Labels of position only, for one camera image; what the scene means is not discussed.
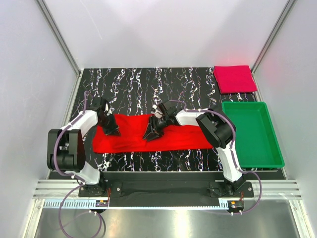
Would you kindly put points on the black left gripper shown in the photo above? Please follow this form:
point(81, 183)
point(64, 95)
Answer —
point(113, 130)

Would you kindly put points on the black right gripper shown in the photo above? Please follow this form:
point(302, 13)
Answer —
point(152, 136)

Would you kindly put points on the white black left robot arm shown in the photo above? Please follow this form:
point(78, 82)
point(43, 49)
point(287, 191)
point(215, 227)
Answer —
point(66, 152)

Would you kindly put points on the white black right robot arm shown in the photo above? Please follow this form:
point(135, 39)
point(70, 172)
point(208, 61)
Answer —
point(218, 130)

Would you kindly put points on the black marbled table mat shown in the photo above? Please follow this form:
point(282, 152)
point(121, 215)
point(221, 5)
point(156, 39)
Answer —
point(133, 91)

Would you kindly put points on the folded magenta t shirt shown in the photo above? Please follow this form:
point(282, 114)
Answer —
point(234, 79)

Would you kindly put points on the green plastic tray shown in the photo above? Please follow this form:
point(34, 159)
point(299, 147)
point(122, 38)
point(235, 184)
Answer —
point(256, 142)

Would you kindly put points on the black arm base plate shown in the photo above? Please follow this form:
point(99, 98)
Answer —
point(170, 186)

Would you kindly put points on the aluminium front rail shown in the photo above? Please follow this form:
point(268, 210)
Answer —
point(271, 189)

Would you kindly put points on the white slotted cable duct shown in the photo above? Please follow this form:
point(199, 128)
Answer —
point(116, 204)

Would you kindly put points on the left aluminium frame post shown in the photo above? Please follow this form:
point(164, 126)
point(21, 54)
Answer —
point(44, 9)

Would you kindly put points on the aluminium frame post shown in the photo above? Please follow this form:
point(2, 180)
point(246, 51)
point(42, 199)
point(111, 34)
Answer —
point(273, 34)
point(44, 9)

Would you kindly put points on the right aluminium frame post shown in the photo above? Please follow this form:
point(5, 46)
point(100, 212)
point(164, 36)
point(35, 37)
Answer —
point(273, 34)

